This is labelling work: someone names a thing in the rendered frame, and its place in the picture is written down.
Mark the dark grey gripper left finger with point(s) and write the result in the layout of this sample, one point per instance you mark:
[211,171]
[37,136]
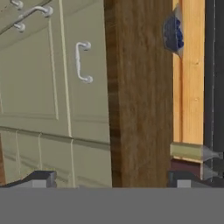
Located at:
[40,176]

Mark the olive green lower cupboard panel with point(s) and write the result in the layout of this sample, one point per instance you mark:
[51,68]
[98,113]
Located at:
[90,163]

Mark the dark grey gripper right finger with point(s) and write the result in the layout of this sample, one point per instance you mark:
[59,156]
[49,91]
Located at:
[178,178]

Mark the black appliance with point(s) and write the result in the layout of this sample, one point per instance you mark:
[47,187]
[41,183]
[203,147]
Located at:
[214,87]

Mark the glass bottle with dark red liquid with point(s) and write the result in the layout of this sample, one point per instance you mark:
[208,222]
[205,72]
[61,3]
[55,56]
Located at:
[185,166]

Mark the light wooden board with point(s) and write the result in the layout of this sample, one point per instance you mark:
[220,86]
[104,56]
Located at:
[191,96]

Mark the glass bottle with yellow liquid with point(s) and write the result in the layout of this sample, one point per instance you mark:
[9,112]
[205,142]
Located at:
[186,151]

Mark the olive green cupboard door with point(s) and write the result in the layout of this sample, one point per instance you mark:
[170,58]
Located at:
[35,22]
[29,81]

